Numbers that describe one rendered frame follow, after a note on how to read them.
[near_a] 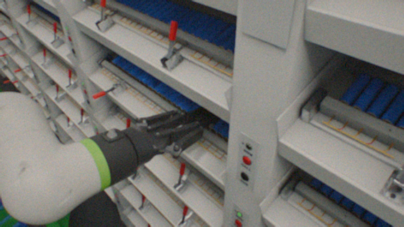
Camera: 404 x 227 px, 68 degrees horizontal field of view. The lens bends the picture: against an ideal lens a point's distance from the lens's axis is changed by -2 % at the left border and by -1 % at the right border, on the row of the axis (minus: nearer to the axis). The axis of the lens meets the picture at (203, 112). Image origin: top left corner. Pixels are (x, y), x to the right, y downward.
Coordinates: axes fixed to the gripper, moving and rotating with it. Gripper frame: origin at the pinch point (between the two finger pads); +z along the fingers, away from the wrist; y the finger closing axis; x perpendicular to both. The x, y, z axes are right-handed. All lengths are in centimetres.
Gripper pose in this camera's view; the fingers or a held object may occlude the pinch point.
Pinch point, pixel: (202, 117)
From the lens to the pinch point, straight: 68.1
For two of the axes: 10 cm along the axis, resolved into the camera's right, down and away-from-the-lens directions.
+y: -7.1, -4.3, 5.5
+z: 6.9, -2.9, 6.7
